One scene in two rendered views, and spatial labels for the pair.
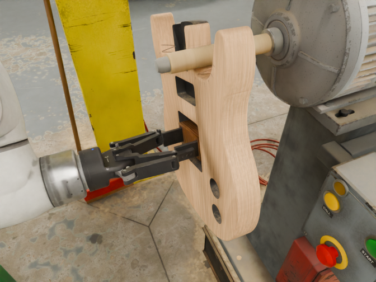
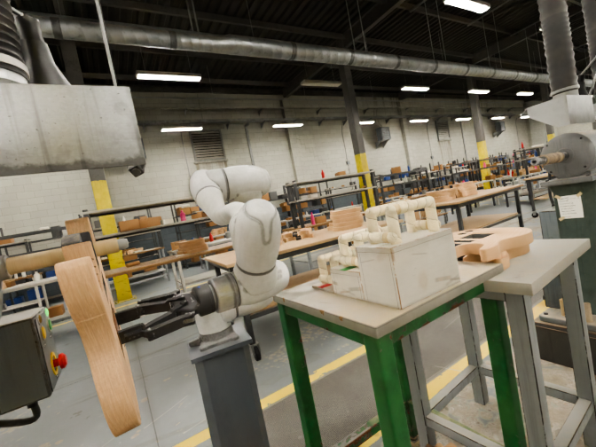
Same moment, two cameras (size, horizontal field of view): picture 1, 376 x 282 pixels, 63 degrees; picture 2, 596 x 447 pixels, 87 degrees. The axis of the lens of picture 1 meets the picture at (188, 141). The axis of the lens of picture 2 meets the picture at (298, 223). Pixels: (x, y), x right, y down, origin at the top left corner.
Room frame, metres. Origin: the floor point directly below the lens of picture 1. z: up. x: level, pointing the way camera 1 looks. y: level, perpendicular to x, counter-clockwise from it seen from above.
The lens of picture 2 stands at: (1.15, 0.33, 1.26)
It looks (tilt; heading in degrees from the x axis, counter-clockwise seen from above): 3 degrees down; 172
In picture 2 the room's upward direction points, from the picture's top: 11 degrees counter-clockwise
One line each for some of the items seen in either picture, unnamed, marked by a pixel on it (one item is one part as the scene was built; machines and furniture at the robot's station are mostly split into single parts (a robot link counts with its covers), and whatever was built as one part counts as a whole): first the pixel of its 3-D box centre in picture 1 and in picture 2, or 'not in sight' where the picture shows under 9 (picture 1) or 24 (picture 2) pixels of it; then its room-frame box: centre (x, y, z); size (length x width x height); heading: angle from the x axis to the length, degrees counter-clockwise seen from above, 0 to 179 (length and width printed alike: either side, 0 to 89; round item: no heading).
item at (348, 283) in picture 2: not in sight; (375, 272); (0.10, 0.71, 0.98); 0.27 x 0.16 x 0.09; 113
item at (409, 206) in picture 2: not in sight; (411, 206); (0.28, 0.78, 1.20); 0.20 x 0.03 x 0.03; 112
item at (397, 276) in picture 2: not in sight; (408, 264); (0.24, 0.76, 1.02); 0.27 x 0.15 x 0.17; 113
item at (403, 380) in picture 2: not in sight; (397, 353); (-0.30, 0.89, 0.45); 0.05 x 0.05 x 0.90; 23
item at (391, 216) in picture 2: not in sight; (393, 227); (0.32, 0.70, 1.15); 0.03 x 0.03 x 0.09
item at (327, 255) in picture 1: (329, 253); (58, 362); (0.25, -0.25, 0.98); 0.04 x 0.04 x 0.04; 23
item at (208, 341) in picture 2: not in sight; (212, 334); (-0.39, 0.02, 0.73); 0.22 x 0.18 x 0.06; 106
